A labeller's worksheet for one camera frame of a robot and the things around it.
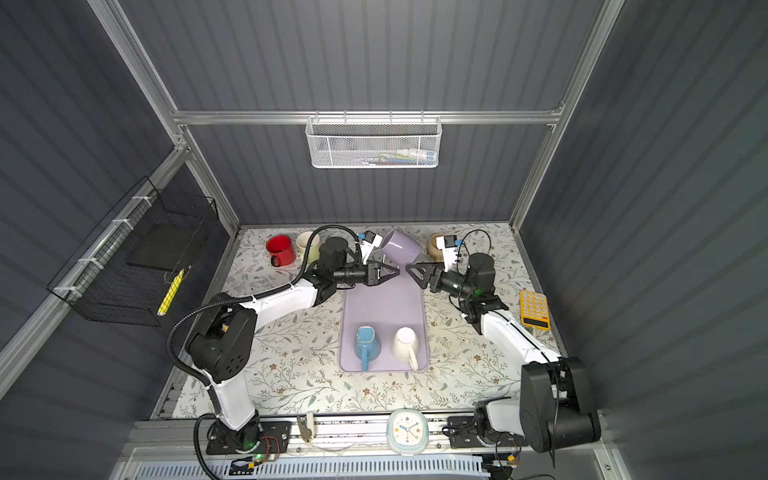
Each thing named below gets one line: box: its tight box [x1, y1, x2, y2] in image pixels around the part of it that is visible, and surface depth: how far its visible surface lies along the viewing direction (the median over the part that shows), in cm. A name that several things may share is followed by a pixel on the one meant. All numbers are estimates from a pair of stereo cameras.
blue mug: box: [353, 325, 381, 372], surface depth 82 cm
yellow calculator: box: [520, 290, 551, 331], surface depth 98 cm
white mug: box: [393, 326, 419, 371], surface depth 82 cm
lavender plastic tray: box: [340, 266, 428, 372], surface depth 95 cm
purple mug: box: [381, 229, 421, 266], surface depth 82 cm
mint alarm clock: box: [386, 408, 430, 456], surface depth 74 cm
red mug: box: [266, 234, 296, 267], surface depth 108 cm
